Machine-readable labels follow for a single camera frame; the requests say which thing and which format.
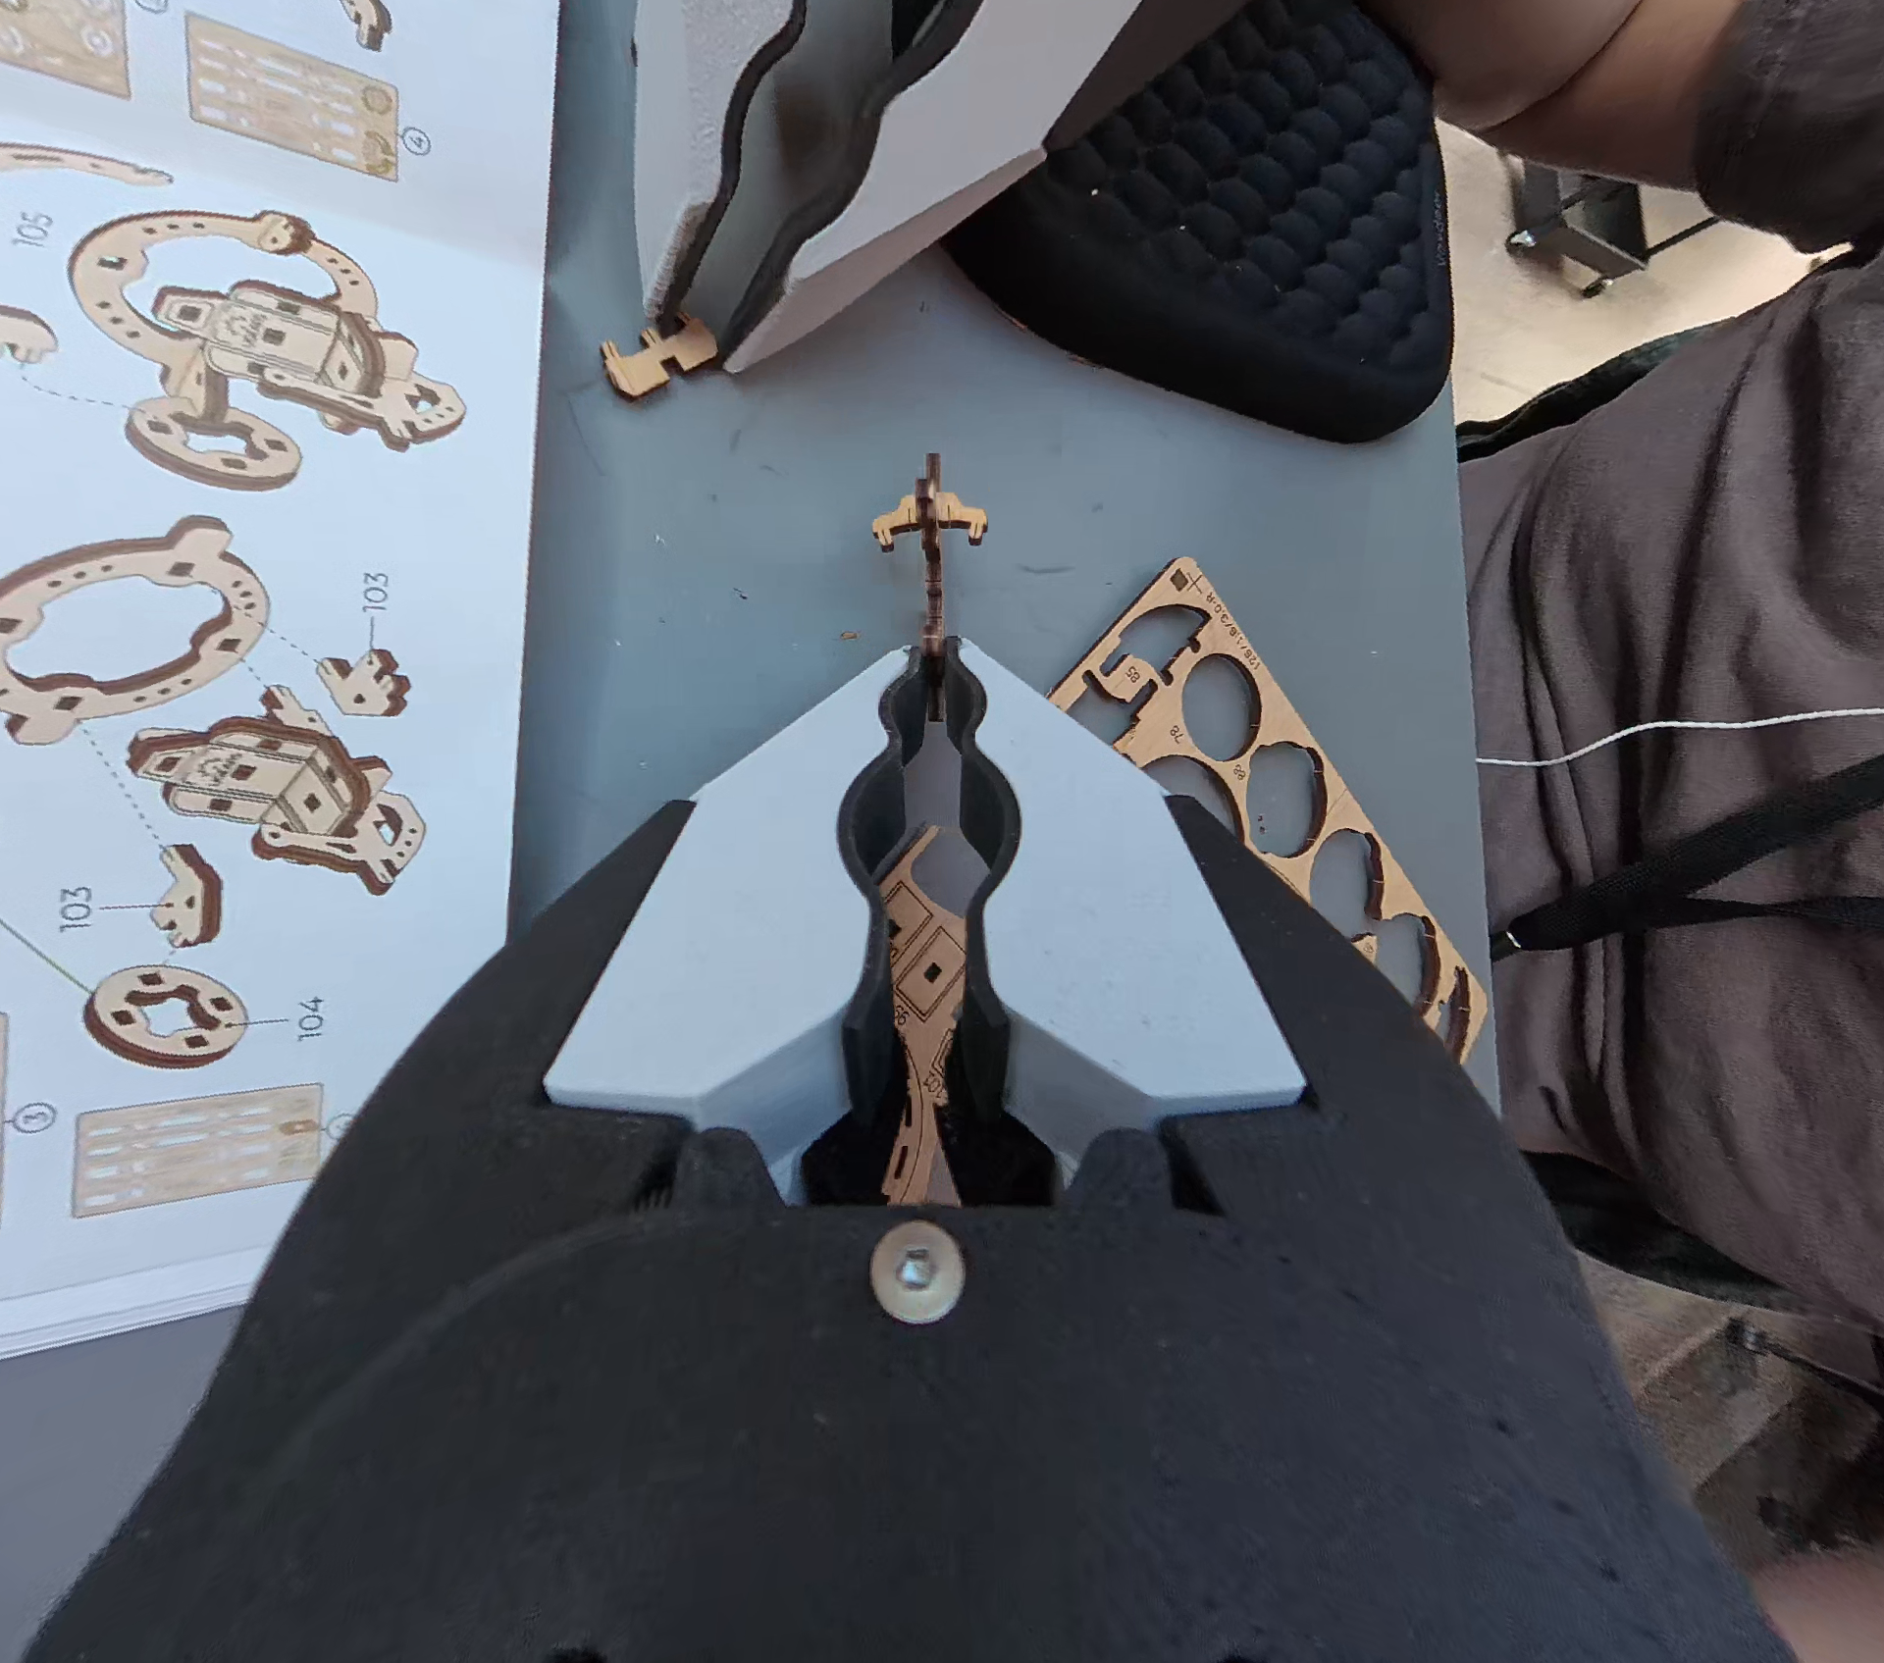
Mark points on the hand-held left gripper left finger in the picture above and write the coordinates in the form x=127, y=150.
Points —
x=710, y=954

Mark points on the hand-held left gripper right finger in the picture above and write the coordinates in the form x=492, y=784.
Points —
x=1129, y=954

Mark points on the small notched wooden part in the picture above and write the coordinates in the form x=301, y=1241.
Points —
x=646, y=361

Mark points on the narrow wooden sheet round holes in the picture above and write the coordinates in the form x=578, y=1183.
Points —
x=1284, y=722

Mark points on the black honeycomb wrist rest pad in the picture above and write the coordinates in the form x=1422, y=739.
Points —
x=1251, y=223

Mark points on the white thread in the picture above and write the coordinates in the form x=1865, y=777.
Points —
x=1623, y=739

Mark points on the assembly instruction booklet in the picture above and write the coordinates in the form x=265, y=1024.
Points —
x=446, y=488

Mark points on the metal wheeled stand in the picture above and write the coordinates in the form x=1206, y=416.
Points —
x=1595, y=219

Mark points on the large wooden part sheet frame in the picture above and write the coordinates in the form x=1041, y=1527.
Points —
x=922, y=954

